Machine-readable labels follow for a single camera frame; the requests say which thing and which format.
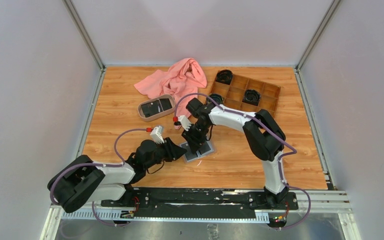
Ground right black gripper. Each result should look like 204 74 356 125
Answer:
181 121 211 155

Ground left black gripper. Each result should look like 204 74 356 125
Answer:
144 137 187 170

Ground black VIP credit card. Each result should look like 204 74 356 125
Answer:
198 141 214 156

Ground pink card holder wallet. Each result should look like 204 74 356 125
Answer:
180 141 215 163

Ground beige oval card tray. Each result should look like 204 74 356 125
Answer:
137 94 176 122

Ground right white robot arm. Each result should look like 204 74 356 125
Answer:
173 97 289 209

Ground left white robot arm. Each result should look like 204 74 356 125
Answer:
47 137 187 213

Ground rolled belt front left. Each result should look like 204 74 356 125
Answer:
209 93 224 105

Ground rolled belt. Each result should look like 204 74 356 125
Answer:
215 69 234 85
209 93 224 105
242 89 261 106

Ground pink cloth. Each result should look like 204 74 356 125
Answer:
134 58 208 117

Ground wooden divided tray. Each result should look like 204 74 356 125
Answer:
209 69 281 117

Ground rolled belt middle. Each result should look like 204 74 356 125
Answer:
242 89 261 106

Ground rolled belt back left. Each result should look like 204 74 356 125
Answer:
215 69 234 85

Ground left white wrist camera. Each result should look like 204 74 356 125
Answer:
150 125 165 144

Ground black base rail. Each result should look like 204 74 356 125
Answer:
98 187 299 222

